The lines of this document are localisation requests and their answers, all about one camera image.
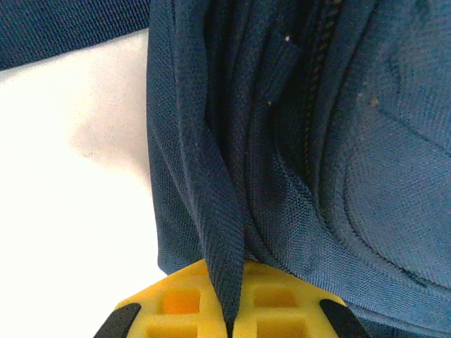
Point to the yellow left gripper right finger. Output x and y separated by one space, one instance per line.
282 317

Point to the navy blue backpack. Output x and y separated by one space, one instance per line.
282 141

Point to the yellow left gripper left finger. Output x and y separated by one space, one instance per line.
183 317

